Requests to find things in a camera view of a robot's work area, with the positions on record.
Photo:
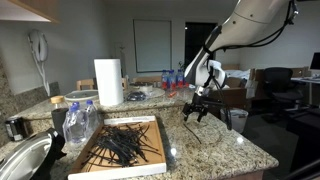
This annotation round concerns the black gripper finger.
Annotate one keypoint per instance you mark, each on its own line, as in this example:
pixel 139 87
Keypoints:
pixel 187 111
pixel 202 114

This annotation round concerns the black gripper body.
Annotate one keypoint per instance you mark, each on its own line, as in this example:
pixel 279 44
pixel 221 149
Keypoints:
pixel 200 102

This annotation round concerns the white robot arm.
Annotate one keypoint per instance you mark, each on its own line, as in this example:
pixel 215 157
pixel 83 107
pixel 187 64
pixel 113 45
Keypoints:
pixel 246 23

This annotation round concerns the brown cardboard box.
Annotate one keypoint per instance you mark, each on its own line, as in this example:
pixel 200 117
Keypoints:
pixel 238 96

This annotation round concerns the cardboard cover box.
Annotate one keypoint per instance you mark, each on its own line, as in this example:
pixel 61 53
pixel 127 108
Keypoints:
pixel 156 143

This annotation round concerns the single black zip tie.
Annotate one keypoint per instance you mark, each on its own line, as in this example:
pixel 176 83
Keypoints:
pixel 192 134

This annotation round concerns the orange marker pen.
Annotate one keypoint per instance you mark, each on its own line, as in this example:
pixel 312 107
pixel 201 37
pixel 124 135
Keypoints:
pixel 172 94

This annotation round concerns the grey trash bin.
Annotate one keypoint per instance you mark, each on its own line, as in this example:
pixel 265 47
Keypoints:
pixel 238 121

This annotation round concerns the white tape roll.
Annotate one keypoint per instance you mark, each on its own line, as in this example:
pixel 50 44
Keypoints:
pixel 146 87

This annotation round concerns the black coiled item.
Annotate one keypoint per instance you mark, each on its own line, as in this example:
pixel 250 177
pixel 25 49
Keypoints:
pixel 136 96

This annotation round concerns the pile of black zip ties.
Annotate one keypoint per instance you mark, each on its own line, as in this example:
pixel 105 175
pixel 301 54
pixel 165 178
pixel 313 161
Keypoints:
pixel 120 143

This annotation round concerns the black office chair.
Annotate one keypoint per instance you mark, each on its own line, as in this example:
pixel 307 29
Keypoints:
pixel 278 80

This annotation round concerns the white paper towel roll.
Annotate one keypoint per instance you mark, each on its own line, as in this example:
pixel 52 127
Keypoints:
pixel 108 83

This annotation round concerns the small clear water bottle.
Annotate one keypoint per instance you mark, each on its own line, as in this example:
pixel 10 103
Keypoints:
pixel 92 116

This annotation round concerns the wooden chair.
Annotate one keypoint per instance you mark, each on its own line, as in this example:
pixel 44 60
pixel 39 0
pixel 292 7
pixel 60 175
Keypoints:
pixel 85 83

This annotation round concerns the white shallow bowl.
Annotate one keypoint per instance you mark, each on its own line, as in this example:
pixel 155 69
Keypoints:
pixel 81 95

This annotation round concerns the white desk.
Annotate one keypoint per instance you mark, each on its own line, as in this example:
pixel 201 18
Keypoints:
pixel 306 80

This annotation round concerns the large clear water bottle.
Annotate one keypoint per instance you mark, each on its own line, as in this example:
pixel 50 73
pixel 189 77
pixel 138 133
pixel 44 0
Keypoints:
pixel 75 126

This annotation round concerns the computer monitor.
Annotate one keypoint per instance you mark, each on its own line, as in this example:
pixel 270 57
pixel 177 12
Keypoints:
pixel 316 61

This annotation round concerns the black cup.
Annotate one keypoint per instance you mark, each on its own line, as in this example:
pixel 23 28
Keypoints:
pixel 59 120

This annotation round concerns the jar with wooden lid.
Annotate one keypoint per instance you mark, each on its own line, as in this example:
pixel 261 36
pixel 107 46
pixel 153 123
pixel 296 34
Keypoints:
pixel 57 101

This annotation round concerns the white wall board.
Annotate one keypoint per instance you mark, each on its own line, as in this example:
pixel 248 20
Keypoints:
pixel 152 46

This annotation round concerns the wooden wall cabinet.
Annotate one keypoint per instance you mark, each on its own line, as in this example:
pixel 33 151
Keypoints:
pixel 33 6

